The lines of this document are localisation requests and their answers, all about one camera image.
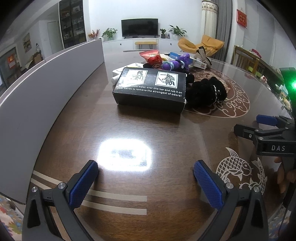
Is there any black television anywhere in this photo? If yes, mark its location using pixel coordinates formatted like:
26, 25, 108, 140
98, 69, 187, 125
121, 18, 159, 38

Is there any red flower vase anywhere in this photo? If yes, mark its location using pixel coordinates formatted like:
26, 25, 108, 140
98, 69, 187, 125
88, 29, 100, 40

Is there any red snack bag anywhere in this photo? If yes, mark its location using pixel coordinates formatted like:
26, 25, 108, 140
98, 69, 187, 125
139, 50, 163, 69

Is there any wooden bench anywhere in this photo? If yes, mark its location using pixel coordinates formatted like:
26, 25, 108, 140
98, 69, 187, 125
134, 41, 158, 50

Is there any black hair scrunchie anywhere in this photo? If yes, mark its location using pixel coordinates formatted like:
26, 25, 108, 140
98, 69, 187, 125
185, 73, 227, 111

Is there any white tv cabinet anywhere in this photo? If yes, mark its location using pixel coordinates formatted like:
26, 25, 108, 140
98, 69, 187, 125
102, 38, 181, 53

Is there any right hand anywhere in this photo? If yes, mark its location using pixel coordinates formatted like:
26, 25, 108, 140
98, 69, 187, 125
274, 157, 288, 194

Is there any blue white toothpaste box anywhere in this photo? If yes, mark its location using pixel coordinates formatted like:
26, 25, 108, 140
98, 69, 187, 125
169, 52, 207, 69

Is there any dark glass display cabinet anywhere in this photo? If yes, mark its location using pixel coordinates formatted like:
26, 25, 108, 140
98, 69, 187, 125
58, 0, 86, 49

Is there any wooden dining chair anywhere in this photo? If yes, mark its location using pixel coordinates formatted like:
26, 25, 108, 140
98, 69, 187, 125
231, 46, 260, 75

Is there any potted green plant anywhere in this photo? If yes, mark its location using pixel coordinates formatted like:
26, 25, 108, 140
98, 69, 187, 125
169, 25, 187, 39
102, 28, 117, 41

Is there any red wall decoration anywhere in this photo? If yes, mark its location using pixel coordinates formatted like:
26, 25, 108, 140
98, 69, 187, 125
236, 9, 247, 28

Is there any potted green plant left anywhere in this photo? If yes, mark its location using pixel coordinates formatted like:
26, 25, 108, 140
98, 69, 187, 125
102, 28, 117, 41

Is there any purple toy gun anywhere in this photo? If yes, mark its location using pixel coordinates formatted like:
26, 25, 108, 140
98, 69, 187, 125
161, 52, 190, 72

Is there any white sunscreen tube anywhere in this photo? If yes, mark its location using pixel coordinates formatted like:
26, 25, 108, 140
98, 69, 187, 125
111, 67, 125, 85

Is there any small potted plant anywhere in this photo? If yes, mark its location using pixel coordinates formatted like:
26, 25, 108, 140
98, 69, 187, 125
160, 28, 166, 39

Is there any grey storage bin wall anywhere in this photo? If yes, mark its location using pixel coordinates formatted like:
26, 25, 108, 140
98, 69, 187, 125
1, 39, 104, 204

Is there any grey white curtain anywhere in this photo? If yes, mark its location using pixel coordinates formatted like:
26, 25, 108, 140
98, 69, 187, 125
201, 1, 233, 62

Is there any yellow lounge chair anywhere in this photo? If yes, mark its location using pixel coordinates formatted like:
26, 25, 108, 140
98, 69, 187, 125
178, 35, 224, 57

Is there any black printed cardboard box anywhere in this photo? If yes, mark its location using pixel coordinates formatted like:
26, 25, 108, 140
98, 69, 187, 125
112, 67, 186, 114

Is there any potted green plant right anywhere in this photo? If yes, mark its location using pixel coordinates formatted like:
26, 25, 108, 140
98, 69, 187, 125
169, 25, 187, 39

